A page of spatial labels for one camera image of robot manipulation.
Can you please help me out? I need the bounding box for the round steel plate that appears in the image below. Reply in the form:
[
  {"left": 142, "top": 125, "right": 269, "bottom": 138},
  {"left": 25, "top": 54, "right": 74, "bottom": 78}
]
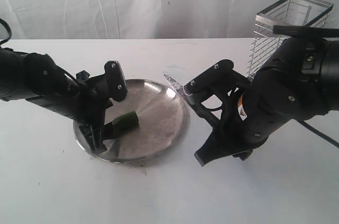
[{"left": 73, "top": 79, "right": 189, "bottom": 163}]

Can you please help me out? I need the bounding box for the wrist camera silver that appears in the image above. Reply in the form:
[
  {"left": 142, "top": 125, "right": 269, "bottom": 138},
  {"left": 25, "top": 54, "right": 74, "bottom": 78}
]
[
  {"left": 183, "top": 59, "right": 250, "bottom": 104},
  {"left": 104, "top": 60, "right": 128, "bottom": 102}
]

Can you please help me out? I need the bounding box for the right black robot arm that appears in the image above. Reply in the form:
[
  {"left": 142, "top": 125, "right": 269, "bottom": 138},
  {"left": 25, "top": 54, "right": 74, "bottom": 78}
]
[{"left": 183, "top": 25, "right": 338, "bottom": 165}]

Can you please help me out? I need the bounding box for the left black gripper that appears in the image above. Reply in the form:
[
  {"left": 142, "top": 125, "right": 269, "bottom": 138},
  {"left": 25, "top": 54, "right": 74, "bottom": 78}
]
[{"left": 31, "top": 70, "right": 119, "bottom": 155}]

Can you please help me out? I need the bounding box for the black handled kitchen knife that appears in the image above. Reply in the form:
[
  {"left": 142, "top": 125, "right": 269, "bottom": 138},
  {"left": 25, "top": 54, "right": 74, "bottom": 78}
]
[{"left": 163, "top": 73, "right": 220, "bottom": 127}]

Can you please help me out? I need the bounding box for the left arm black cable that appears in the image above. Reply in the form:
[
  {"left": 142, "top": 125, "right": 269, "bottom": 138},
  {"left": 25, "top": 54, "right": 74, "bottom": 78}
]
[{"left": 0, "top": 18, "right": 13, "bottom": 47}]

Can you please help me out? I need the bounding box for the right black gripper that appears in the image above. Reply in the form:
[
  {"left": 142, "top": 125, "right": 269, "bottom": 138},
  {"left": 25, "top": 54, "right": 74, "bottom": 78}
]
[{"left": 185, "top": 86, "right": 289, "bottom": 167}]

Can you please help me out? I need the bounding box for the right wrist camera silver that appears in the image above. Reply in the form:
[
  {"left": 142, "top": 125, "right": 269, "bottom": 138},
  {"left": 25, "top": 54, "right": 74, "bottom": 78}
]
[{"left": 183, "top": 59, "right": 250, "bottom": 104}]

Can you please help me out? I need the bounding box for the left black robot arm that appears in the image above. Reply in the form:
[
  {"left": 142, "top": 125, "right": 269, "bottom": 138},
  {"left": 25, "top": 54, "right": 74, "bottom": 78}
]
[{"left": 1, "top": 48, "right": 127, "bottom": 153}]

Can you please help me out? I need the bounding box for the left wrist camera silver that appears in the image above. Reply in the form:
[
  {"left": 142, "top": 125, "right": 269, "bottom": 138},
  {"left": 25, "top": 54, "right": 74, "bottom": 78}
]
[{"left": 104, "top": 60, "right": 128, "bottom": 102}]

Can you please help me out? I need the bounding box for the wire metal utensil holder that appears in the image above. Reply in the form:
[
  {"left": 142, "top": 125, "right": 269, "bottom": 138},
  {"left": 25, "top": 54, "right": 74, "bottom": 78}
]
[{"left": 247, "top": 0, "right": 334, "bottom": 80}]

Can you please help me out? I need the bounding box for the green jalapeno pepper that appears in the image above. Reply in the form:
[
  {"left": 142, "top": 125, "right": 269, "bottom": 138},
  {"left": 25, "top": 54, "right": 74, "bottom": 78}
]
[{"left": 112, "top": 111, "right": 139, "bottom": 137}]

